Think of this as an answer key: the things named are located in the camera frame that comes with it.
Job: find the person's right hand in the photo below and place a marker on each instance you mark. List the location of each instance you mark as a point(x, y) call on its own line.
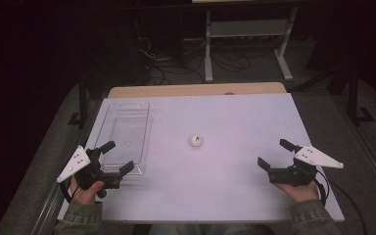
point(302, 193)

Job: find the white metal stand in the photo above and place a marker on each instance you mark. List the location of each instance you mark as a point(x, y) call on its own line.
point(248, 28)

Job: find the dark round table grommet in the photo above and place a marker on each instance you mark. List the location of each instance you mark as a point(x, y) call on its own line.
point(229, 93)

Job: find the white board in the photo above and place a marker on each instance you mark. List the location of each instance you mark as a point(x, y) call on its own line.
point(209, 182)

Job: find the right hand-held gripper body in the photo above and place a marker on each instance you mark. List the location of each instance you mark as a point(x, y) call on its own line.
point(293, 174)

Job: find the person's left hand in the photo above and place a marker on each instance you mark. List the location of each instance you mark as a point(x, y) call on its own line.
point(84, 196)

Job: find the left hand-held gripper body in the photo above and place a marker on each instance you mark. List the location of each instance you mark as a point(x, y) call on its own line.
point(93, 173)

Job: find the clear plastic tray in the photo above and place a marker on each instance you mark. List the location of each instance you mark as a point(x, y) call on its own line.
point(125, 130)

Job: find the wooden table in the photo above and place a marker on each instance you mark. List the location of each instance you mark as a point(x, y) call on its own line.
point(176, 89)

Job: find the white garlic bulb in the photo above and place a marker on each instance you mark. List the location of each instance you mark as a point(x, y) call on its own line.
point(196, 140)

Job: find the black metal stand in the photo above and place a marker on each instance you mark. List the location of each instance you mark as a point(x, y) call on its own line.
point(83, 98)
point(354, 98)

